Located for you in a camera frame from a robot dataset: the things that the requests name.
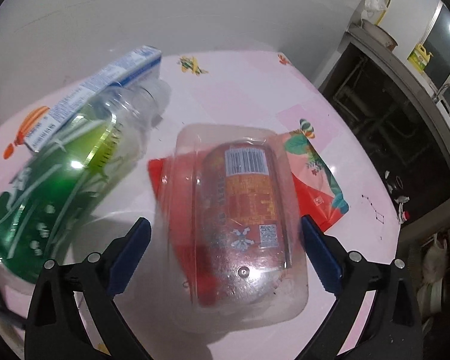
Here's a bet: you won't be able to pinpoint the clear bag with red can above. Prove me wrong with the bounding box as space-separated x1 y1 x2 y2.
157 124 308 334

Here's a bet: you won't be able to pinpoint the green plastic bottle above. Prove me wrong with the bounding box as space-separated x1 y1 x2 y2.
0 79 171 289

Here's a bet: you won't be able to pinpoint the red snack packet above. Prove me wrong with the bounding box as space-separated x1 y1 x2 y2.
148 124 349 236

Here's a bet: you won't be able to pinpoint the blue white toothpaste box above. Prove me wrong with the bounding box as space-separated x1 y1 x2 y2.
23 46 161 153

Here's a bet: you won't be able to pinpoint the cooking oil bottle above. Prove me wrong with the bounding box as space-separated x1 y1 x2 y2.
395 196 410 224

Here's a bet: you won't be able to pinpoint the stacked white bowls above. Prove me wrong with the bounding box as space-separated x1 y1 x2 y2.
417 277 450 318

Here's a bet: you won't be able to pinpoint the white plastic bag on shelf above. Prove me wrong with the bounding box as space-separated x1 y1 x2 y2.
423 233 448 284

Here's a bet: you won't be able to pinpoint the dark pot under counter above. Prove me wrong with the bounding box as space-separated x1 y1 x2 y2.
384 171 404 198

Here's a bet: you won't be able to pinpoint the yellow detergent jug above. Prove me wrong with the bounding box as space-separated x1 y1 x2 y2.
407 43 433 74

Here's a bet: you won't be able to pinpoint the bowl on counter corner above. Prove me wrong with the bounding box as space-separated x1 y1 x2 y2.
361 19 398 51

